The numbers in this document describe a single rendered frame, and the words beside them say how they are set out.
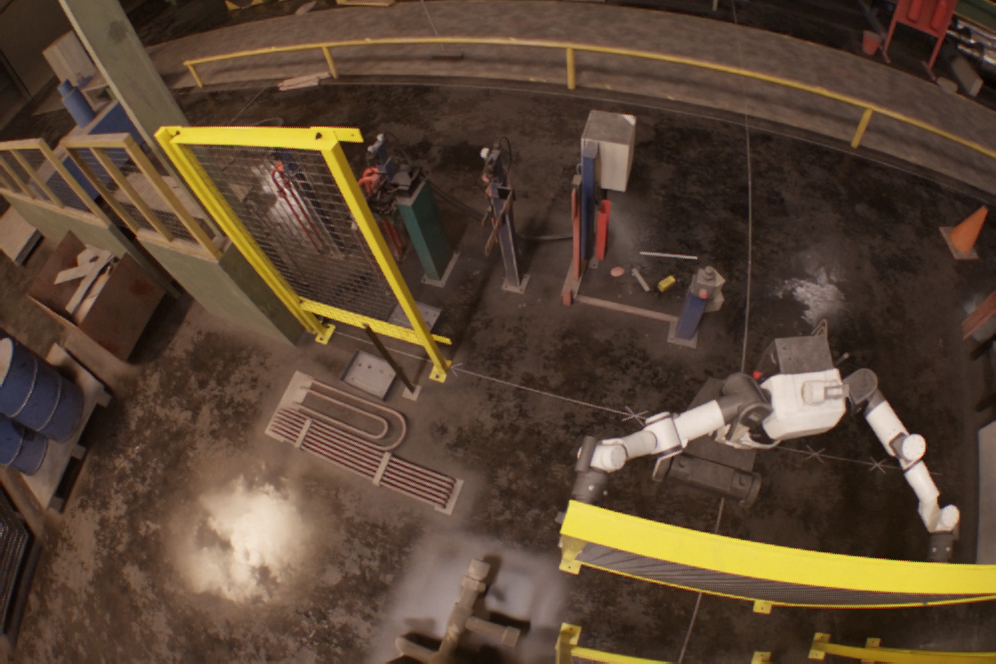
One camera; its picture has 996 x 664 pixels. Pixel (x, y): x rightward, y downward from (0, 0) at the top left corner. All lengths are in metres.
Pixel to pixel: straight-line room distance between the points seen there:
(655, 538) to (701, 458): 1.88
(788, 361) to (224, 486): 3.26
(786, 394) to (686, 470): 1.17
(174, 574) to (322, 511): 1.30
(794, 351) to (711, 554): 0.93
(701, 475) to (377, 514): 1.82
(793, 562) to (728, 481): 1.83
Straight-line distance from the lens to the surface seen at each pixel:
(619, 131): 2.85
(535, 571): 2.68
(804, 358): 1.61
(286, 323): 3.40
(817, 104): 5.72
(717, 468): 2.67
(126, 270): 4.42
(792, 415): 1.54
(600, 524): 0.79
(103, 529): 4.38
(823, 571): 0.90
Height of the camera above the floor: 2.68
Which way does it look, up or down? 55 degrees down
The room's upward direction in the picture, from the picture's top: 13 degrees counter-clockwise
